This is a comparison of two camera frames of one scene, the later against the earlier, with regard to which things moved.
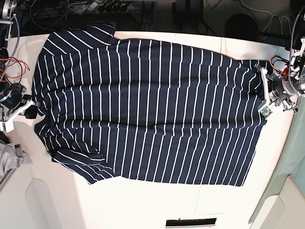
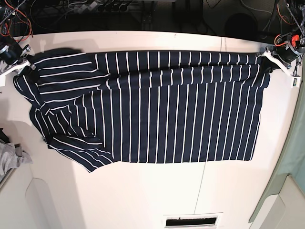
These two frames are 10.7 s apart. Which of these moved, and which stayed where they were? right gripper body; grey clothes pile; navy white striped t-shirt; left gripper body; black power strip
Moved: right gripper body; navy white striped t-shirt; left gripper body
Stayed: grey clothes pile; black power strip
